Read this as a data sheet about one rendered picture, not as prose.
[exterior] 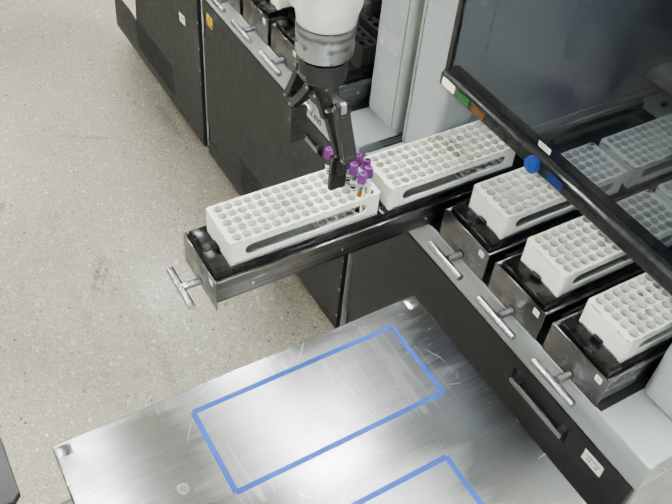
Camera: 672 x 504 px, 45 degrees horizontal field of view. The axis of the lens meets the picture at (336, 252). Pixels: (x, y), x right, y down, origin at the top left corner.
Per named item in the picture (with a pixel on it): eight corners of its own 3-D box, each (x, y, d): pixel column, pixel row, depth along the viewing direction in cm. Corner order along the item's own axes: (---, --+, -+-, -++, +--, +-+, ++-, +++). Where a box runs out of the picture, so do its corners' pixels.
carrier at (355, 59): (368, 70, 179) (371, 46, 175) (360, 72, 178) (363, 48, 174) (341, 43, 186) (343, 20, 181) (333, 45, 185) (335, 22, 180)
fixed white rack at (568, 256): (637, 212, 155) (648, 188, 151) (676, 246, 150) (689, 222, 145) (517, 263, 144) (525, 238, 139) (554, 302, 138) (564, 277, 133)
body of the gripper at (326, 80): (288, 44, 123) (286, 95, 130) (315, 74, 119) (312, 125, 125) (331, 33, 126) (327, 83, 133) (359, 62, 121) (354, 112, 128)
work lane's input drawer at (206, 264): (483, 157, 175) (492, 123, 168) (524, 196, 167) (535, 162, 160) (162, 267, 146) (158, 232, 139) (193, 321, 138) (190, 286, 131)
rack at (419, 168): (481, 141, 167) (488, 116, 163) (512, 170, 161) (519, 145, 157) (358, 182, 155) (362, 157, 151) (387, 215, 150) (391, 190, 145)
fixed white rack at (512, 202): (583, 165, 164) (592, 141, 160) (618, 196, 158) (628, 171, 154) (465, 209, 152) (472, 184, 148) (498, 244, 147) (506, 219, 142)
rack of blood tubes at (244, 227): (350, 185, 155) (353, 159, 150) (378, 217, 149) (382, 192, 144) (205, 233, 143) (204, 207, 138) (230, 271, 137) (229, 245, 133)
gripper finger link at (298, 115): (291, 110, 136) (289, 107, 136) (290, 143, 141) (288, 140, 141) (307, 105, 137) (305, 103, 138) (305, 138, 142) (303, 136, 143)
